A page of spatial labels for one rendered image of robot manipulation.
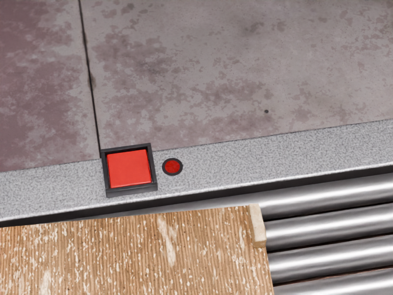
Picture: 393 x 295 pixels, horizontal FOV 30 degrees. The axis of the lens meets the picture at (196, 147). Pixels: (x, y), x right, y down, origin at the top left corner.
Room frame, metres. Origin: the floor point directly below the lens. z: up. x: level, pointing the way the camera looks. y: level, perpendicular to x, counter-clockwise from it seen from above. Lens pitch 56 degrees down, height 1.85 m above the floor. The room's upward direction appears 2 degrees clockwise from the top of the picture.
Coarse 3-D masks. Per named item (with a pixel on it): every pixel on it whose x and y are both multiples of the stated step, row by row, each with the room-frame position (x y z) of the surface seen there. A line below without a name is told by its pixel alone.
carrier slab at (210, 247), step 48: (0, 240) 0.44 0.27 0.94; (48, 240) 0.45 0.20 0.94; (96, 240) 0.45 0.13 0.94; (144, 240) 0.45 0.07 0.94; (192, 240) 0.45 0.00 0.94; (240, 240) 0.46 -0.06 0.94; (0, 288) 0.37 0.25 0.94; (48, 288) 0.38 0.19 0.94; (96, 288) 0.38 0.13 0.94; (144, 288) 0.38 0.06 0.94; (192, 288) 0.38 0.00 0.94; (240, 288) 0.38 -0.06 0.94
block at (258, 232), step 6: (252, 204) 0.50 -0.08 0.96; (258, 204) 0.50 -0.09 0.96; (252, 210) 0.49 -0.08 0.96; (258, 210) 0.49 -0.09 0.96; (252, 216) 0.48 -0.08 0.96; (258, 216) 0.48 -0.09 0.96; (252, 222) 0.47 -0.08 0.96; (258, 222) 0.47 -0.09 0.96; (252, 228) 0.46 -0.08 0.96; (258, 228) 0.46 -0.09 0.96; (264, 228) 0.46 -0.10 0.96; (252, 234) 0.46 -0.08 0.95; (258, 234) 0.45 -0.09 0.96; (264, 234) 0.45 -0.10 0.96; (252, 240) 0.45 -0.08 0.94; (258, 240) 0.44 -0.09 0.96; (264, 240) 0.44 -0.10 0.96; (258, 246) 0.44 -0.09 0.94; (264, 246) 0.44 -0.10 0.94
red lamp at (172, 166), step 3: (168, 162) 0.59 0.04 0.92; (171, 162) 0.59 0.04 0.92; (174, 162) 0.59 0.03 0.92; (177, 162) 0.59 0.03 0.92; (165, 165) 0.59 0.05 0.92; (168, 165) 0.59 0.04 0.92; (171, 165) 0.59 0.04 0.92; (174, 165) 0.59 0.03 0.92; (177, 165) 0.59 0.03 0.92; (165, 168) 0.58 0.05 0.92; (168, 168) 0.58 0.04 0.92; (171, 168) 0.58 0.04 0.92; (174, 168) 0.58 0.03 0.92; (177, 168) 0.58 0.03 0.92; (168, 171) 0.58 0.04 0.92; (171, 171) 0.58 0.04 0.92; (174, 171) 0.58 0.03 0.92
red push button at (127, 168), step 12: (108, 156) 0.59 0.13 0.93; (120, 156) 0.59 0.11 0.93; (132, 156) 0.59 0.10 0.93; (144, 156) 0.59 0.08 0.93; (108, 168) 0.57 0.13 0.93; (120, 168) 0.57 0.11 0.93; (132, 168) 0.57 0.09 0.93; (144, 168) 0.57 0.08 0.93; (120, 180) 0.55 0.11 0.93; (132, 180) 0.55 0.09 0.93; (144, 180) 0.55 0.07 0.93
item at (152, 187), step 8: (144, 144) 0.61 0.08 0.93; (104, 152) 0.60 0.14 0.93; (112, 152) 0.60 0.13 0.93; (120, 152) 0.60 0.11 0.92; (152, 152) 0.60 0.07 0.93; (104, 160) 0.58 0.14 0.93; (152, 160) 0.58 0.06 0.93; (104, 168) 0.57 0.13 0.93; (152, 168) 0.57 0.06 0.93; (104, 176) 0.55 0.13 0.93; (152, 176) 0.56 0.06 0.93; (144, 184) 0.54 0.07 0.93; (152, 184) 0.54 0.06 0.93; (112, 192) 0.53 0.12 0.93; (120, 192) 0.53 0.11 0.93; (128, 192) 0.53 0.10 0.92; (136, 192) 0.54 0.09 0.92; (144, 192) 0.54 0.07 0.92
